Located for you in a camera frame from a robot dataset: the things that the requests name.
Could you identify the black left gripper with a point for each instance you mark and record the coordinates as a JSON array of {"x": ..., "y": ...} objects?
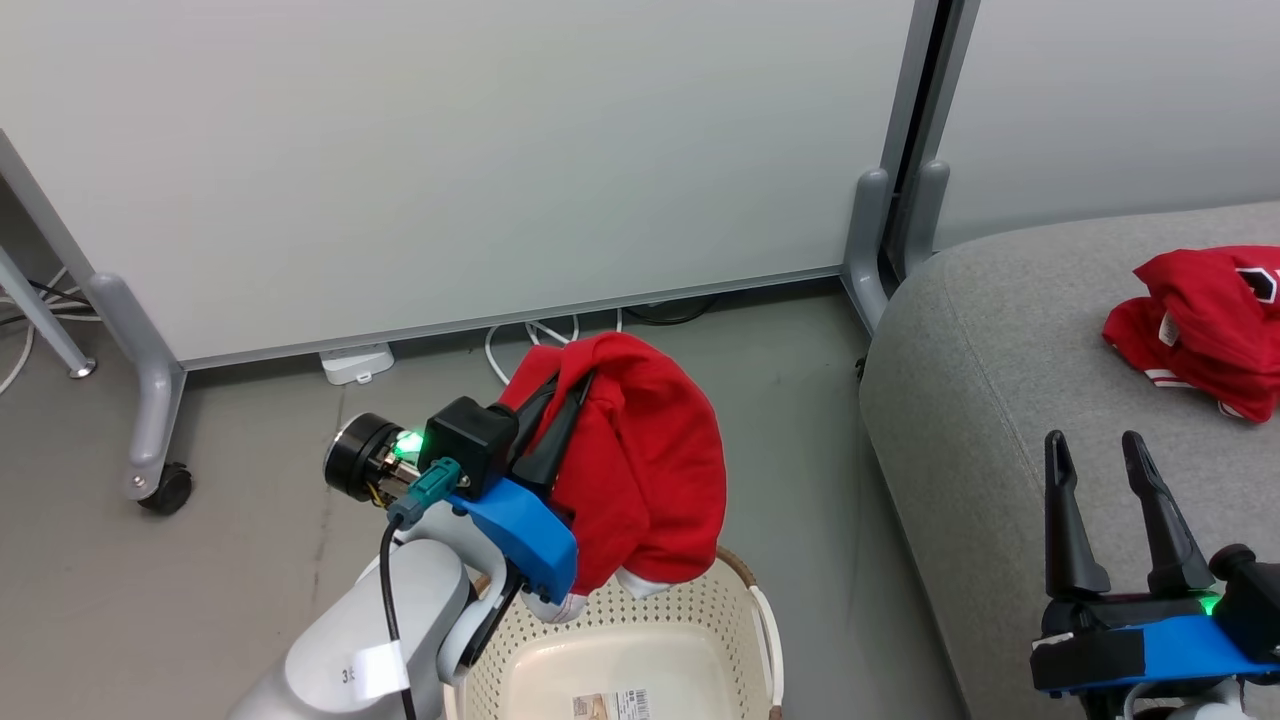
[{"x": 465, "y": 440}]

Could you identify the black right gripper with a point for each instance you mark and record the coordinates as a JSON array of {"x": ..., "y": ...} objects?
[{"x": 1245, "y": 600}]

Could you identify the red jersey white trim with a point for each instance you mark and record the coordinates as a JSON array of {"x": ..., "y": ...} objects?
[
  {"x": 650, "y": 460},
  {"x": 1210, "y": 330}
]

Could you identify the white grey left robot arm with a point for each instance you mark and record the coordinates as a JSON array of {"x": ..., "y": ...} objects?
[{"x": 420, "y": 600}]

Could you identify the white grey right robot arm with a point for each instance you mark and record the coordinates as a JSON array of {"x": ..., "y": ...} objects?
[{"x": 1220, "y": 712}]

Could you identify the grey fabric sofa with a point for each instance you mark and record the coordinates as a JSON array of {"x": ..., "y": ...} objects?
[{"x": 1000, "y": 400}]

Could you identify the white whiteboard partition panel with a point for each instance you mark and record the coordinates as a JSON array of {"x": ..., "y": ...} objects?
[{"x": 1100, "y": 100}]

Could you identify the white power strip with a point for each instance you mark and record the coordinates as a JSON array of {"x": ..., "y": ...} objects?
[{"x": 355, "y": 362}]

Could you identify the cream perforated laundry basket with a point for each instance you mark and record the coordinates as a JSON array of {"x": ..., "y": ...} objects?
[{"x": 700, "y": 640}]

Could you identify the printed barcode label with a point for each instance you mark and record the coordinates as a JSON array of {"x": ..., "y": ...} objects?
[{"x": 610, "y": 706}]

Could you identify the large white partition panel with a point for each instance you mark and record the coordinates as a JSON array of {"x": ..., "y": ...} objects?
[{"x": 450, "y": 150}]

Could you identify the white paper tag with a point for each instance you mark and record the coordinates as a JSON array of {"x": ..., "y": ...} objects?
[{"x": 360, "y": 672}]

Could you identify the grey curved partition foot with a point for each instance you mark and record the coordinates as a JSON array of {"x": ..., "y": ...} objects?
[
  {"x": 925, "y": 220},
  {"x": 865, "y": 250},
  {"x": 150, "y": 400}
]

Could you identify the black caster wheel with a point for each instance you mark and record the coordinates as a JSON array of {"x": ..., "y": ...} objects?
[{"x": 168, "y": 492}]

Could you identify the grey metal stand leg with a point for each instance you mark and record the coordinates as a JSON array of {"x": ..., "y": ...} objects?
[{"x": 40, "y": 315}]

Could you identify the blue left camera mount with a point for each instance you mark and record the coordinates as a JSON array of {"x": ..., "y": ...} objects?
[{"x": 520, "y": 530}]

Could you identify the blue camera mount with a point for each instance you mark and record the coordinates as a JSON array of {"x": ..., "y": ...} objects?
[
  {"x": 520, "y": 530},
  {"x": 1190, "y": 650}
]

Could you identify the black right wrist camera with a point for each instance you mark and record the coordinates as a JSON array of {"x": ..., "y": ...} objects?
[{"x": 1088, "y": 662}]

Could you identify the blue right camera mount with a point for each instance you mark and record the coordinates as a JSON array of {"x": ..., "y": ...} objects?
[{"x": 1190, "y": 650}]

